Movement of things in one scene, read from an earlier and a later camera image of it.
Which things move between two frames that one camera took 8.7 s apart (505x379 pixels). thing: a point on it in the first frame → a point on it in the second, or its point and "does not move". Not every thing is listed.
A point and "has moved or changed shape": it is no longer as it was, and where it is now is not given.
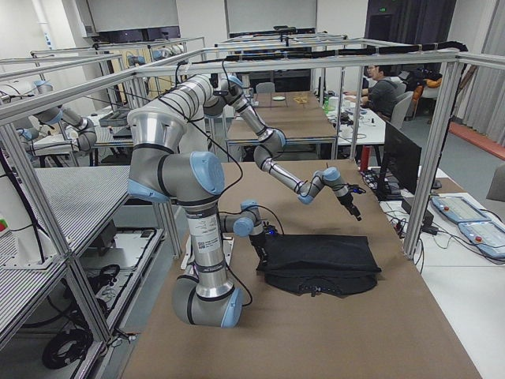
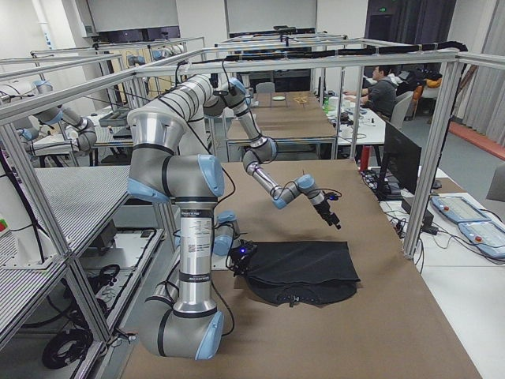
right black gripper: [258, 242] → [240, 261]
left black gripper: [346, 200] → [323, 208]
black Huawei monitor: [402, 164] does not move
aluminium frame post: [451, 73] does not move
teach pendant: [458, 209] does not move
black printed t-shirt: [320, 264] has moved or changed shape
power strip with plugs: [370, 179] does not move
